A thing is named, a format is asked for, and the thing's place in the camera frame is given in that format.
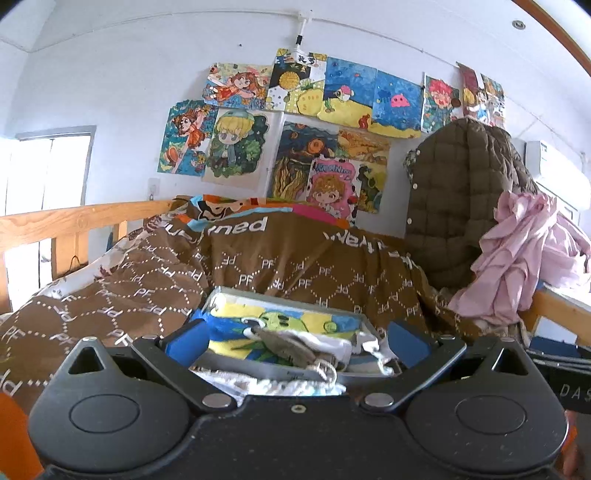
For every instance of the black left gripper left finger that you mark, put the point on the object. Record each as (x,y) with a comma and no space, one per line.
(169,360)

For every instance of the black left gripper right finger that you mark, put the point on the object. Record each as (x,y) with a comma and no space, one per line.
(425,360)

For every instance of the white blue patterned pouch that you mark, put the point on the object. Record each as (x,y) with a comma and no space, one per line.
(241,385)

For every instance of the brown PF patterned blanket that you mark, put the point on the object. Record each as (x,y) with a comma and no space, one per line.
(149,282)

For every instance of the grey cardboard box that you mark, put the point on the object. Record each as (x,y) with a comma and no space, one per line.
(231,314)

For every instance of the pink cloth garment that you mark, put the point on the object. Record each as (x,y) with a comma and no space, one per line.
(532,242)

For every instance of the olive quilted jacket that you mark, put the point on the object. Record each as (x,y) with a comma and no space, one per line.
(457,176)

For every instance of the anime girl orange hair poster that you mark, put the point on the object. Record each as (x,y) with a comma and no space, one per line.
(186,139)

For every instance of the blond chibi character poster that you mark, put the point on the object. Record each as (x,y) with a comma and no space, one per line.
(242,142)

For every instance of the window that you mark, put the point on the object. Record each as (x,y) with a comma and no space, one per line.
(40,171)

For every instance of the red hair character poster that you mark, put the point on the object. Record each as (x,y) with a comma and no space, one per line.
(441,105)

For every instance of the starry night style painting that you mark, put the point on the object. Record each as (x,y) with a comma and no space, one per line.
(299,145)

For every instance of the blue yellow beach painting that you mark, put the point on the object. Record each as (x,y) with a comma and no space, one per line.
(367,98)

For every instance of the swimming girl poster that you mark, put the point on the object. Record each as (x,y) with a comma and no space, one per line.
(235,85)

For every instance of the black yellow moon painting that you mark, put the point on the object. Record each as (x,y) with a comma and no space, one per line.
(297,82)

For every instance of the grey drawstring pouch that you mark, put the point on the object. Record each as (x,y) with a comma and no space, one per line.
(302,350)

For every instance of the wooden bed rail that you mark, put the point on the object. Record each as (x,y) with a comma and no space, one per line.
(68,229)

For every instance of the pink frame chibi poster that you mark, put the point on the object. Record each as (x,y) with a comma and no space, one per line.
(335,187)

